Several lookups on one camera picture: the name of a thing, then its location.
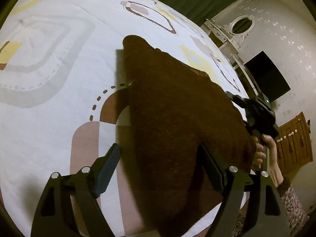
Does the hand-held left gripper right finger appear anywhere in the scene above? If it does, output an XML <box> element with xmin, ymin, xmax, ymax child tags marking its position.
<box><xmin>197</xmin><ymin>143</ymin><xmax>290</xmax><ymax>237</ymax></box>

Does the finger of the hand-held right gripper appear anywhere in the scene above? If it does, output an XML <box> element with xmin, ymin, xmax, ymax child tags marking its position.
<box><xmin>226</xmin><ymin>91</ymin><xmax>247</xmax><ymax>109</ymax></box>

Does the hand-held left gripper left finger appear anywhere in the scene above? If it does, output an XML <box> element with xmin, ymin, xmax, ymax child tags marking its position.
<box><xmin>31</xmin><ymin>143</ymin><xmax>121</xmax><ymax>237</ymax></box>

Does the brown plaid sweater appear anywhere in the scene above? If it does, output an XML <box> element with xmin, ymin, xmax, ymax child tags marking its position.
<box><xmin>122</xmin><ymin>35</ymin><xmax>257</xmax><ymax>237</ymax></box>

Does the person's right hand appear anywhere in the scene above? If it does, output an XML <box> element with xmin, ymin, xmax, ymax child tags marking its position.
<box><xmin>252</xmin><ymin>134</ymin><xmax>284</xmax><ymax>187</ymax></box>

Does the white television stand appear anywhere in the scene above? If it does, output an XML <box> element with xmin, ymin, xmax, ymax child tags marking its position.
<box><xmin>228</xmin><ymin>53</ymin><xmax>262</xmax><ymax>99</ymax></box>

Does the black television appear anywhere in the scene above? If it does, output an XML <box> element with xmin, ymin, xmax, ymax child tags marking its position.
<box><xmin>243</xmin><ymin>51</ymin><xmax>291</xmax><ymax>102</ymax></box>

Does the brown wooden cabinet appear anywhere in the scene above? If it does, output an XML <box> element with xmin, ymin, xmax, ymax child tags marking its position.
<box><xmin>275</xmin><ymin>112</ymin><xmax>313</xmax><ymax>176</ymax></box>

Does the white dressing table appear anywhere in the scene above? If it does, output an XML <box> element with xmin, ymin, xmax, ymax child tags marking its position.
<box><xmin>200</xmin><ymin>18</ymin><xmax>241</xmax><ymax>55</ymax></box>

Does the oval white-framed mirror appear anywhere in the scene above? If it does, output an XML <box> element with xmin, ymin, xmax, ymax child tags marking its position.
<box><xmin>228</xmin><ymin>15</ymin><xmax>255</xmax><ymax>42</ymax></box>

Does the white patterned bedspread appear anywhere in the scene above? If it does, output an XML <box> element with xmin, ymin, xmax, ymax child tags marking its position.
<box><xmin>0</xmin><ymin>0</ymin><xmax>250</xmax><ymax>237</ymax></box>

